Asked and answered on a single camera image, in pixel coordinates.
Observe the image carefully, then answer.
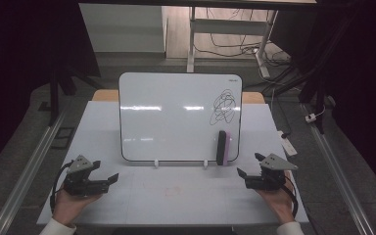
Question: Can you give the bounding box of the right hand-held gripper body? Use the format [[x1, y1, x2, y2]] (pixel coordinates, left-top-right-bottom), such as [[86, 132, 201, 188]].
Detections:
[[244, 153, 299, 192]]

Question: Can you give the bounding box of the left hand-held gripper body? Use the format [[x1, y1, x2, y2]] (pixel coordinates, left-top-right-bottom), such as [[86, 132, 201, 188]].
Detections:
[[64, 154, 111, 197]]

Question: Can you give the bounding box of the black and purple board eraser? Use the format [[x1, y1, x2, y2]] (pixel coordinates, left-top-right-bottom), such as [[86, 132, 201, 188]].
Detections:
[[215, 129, 232, 166]]

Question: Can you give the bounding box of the white whiteboard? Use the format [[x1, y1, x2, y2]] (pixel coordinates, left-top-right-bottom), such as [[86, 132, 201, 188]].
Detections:
[[117, 71, 244, 164]]

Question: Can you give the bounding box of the person's left hand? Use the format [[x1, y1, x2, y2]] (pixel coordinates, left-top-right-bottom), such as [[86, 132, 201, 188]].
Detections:
[[52, 187, 104, 227]]

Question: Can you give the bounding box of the person's right hand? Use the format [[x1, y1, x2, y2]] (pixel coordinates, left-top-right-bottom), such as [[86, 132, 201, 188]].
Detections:
[[256, 169, 297, 225]]

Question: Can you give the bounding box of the white power strip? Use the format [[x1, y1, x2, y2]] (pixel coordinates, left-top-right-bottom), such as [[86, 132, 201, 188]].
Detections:
[[276, 130, 299, 158]]

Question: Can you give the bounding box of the white table mat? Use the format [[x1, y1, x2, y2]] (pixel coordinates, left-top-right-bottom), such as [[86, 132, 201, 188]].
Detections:
[[36, 100, 309, 227]]

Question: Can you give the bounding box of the black metal stand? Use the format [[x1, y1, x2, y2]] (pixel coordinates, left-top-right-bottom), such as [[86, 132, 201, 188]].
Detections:
[[38, 63, 104, 127], [262, 58, 341, 135]]

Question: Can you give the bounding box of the dark curtain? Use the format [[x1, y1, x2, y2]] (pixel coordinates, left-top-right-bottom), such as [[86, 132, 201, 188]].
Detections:
[[0, 0, 102, 179], [270, 0, 376, 201]]

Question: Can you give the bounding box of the desk with white legs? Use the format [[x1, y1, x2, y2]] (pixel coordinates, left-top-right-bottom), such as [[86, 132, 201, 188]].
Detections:
[[77, 0, 318, 79]]

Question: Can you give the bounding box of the white cabinet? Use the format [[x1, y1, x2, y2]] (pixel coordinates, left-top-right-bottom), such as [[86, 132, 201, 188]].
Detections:
[[78, 3, 168, 54]]

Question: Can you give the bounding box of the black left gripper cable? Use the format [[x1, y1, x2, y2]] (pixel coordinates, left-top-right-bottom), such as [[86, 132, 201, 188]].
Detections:
[[49, 159, 75, 215]]

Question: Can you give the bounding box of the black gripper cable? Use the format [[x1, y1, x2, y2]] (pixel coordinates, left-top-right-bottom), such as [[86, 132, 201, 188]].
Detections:
[[282, 175, 300, 218], [49, 159, 75, 215]]

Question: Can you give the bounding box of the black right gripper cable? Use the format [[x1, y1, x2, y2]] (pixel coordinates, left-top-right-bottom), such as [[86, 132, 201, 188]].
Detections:
[[282, 175, 300, 218]]

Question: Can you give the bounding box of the black rectangular floor frame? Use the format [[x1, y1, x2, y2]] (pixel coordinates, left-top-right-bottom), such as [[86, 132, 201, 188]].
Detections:
[[51, 126, 77, 151]]

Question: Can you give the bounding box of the aluminium floor rail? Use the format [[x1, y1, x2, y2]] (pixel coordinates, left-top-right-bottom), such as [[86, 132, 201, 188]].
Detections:
[[301, 103, 376, 235], [0, 109, 68, 235]]

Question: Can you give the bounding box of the tangle of black floor cables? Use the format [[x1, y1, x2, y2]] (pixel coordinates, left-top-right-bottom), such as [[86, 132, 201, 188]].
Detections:
[[194, 8, 292, 68]]

